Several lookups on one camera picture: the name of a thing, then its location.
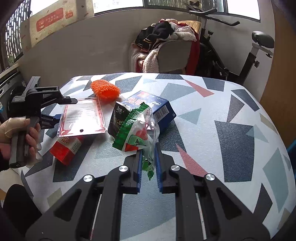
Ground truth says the green white plastic wrapper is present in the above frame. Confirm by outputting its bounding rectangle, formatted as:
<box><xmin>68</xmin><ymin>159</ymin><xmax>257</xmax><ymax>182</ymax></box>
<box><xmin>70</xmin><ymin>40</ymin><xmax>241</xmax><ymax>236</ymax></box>
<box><xmin>112</xmin><ymin>102</ymin><xmax>160</xmax><ymax>181</ymax></box>

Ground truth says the red cigarette box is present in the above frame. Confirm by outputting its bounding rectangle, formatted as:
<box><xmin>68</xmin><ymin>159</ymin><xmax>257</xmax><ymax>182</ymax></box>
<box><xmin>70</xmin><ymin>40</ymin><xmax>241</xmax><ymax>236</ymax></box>
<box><xmin>49</xmin><ymin>136</ymin><xmax>84</xmax><ymax>166</ymax></box>

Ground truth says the perforated metal window screen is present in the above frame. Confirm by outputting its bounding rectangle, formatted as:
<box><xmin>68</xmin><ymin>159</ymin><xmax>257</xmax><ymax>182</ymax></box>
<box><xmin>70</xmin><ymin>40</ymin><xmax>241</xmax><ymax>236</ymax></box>
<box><xmin>5</xmin><ymin>0</ymin><xmax>31</xmax><ymax>61</ymax></box>

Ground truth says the clear plastic card packaging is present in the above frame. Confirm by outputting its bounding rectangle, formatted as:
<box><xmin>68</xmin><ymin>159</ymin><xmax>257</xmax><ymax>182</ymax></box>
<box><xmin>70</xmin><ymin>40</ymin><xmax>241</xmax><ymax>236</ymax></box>
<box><xmin>57</xmin><ymin>97</ymin><xmax>109</xmax><ymax>138</ymax></box>

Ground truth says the white countertop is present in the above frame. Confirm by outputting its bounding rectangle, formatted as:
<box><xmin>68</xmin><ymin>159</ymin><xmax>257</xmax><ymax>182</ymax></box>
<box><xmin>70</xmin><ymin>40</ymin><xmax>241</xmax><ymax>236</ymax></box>
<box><xmin>0</xmin><ymin>62</ymin><xmax>20</xmax><ymax>79</ymax></box>

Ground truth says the person's left hand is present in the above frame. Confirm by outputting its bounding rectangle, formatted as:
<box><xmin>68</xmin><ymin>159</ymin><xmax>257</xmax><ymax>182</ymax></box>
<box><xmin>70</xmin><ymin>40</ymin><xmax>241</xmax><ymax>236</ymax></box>
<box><xmin>0</xmin><ymin>116</ymin><xmax>43</xmax><ymax>169</ymax></box>

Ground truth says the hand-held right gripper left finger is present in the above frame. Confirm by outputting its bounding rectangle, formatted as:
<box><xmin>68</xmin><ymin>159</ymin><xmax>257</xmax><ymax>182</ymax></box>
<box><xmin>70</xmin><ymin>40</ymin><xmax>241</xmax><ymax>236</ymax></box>
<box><xmin>35</xmin><ymin>150</ymin><xmax>143</xmax><ymax>241</ymax></box>

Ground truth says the wooden wall panel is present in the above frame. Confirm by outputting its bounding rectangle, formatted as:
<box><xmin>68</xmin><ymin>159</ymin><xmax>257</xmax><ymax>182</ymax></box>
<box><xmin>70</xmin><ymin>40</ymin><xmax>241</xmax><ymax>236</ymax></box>
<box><xmin>260</xmin><ymin>0</ymin><xmax>296</xmax><ymax>149</ymax></box>

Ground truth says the printed cardboard box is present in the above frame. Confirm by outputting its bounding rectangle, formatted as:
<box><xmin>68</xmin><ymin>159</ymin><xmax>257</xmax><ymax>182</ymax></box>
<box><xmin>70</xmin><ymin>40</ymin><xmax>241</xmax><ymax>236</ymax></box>
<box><xmin>22</xmin><ymin>0</ymin><xmax>95</xmax><ymax>51</ymax></box>

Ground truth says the blue carton box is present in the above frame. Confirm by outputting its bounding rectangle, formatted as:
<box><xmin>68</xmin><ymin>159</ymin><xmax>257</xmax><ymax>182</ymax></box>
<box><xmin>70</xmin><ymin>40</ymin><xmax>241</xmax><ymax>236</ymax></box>
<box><xmin>121</xmin><ymin>91</ymin><xmax>176</xmax><ymax>135</ymax></box>

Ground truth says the beige chair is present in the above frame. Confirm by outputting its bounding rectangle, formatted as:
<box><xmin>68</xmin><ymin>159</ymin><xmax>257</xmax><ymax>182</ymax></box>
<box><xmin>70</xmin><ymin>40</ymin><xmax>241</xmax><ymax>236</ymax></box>
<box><xmin>132</xmin><ymin>20</ymin><xmax>201</xmax><ymax>75</ymax></box>

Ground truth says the orange foam fruit net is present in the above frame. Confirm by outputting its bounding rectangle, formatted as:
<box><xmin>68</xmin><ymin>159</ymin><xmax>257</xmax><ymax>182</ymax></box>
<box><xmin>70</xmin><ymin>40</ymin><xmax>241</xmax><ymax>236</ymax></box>
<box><xmin>91</xmin><ymin>79</ymin><xmax>121</xmax><ymax>102</ymax></box>

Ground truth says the black jacket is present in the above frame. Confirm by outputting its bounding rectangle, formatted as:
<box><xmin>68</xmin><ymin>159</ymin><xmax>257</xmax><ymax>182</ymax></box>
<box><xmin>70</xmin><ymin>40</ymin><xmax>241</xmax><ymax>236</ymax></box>
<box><xmin>135</xmin><ymin>21</ymin><xmax>175</xmax><ymax>50</ymax></box>

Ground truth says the white fleece blanket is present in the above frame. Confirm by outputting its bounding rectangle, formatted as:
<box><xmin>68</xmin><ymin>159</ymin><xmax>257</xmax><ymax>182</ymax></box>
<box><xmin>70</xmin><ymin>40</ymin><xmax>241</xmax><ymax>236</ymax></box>
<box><xmin>131</xmin><ymin>50</ymin><xmax>162</xmax><ymax>73</ymax></box>

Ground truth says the person's left forearm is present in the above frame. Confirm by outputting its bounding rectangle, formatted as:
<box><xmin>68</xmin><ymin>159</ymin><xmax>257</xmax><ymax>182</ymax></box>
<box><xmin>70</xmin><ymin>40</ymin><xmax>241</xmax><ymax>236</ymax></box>
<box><xmin>0</xmin><ymin>148</ymin><xmax>11</xmax><ymax>174</ymax></box>

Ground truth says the pink fleece garment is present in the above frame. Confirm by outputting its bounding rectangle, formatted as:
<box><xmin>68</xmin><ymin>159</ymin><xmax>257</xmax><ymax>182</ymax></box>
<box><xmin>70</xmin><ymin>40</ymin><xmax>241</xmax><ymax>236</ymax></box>
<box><xmin>172</xmin><ymin>24</ymin><xmax>197</xmax><ymax>42</ymax></box>

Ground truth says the black exercise bike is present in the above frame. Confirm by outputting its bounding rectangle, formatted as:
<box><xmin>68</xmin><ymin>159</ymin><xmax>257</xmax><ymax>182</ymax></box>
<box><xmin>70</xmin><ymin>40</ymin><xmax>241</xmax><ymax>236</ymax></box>
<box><xmin>185</xmin><ymin>3</ymin><xmax>274</xmax><ymax>85</ymax></box>

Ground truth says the person's leg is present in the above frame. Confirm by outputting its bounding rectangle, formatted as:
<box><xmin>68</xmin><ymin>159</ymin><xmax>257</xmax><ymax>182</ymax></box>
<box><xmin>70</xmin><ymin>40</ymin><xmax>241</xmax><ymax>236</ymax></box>
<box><xmin>3</xmin><ymin>184</ymin><xmax>42</xmax><ymax>241</ymax></box>

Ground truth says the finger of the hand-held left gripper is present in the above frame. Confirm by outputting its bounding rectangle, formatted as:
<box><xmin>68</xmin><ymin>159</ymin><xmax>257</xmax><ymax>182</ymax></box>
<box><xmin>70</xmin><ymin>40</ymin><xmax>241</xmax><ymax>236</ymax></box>
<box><xmin>40</xmin><ymin>112</ymin><xmax>61</xmax><ymax>129</ymax></box>
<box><xmin>55</xmin><ymin>96</ymin><xmax>78</xmax><ymax>105</ymax></box>

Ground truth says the red garment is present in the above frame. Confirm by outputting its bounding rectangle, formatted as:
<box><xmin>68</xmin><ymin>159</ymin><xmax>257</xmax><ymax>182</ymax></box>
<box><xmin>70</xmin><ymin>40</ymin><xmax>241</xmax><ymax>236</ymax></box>
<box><xmin>186</xmin><ymin>30</ymin><xmax>200</xmax><ymax>76</ymax></box>

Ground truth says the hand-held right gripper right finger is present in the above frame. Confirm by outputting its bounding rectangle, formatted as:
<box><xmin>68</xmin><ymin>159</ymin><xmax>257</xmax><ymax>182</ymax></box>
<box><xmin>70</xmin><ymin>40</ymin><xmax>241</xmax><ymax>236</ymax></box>
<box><xmin>155</xmin><ymin>142</ymin><xmax>271</xmax><ymax>241</ymax></box>

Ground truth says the dark green small carton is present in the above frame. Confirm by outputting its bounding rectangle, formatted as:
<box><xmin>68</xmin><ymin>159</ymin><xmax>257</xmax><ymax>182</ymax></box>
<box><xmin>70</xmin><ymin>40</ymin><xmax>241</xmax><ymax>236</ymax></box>
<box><xmin>107</xmin><ymin>101</ymin><xmax>132</xmax><ymax>137</ymax></box>

